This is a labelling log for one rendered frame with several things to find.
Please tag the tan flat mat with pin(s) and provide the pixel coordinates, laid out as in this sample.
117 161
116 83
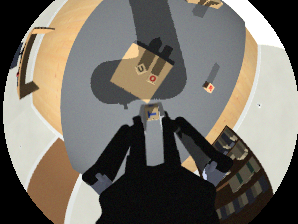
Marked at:
127 78

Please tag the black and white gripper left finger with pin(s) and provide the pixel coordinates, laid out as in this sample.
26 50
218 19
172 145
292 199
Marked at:
101 175

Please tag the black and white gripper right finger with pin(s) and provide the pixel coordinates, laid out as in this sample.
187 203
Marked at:
214 164

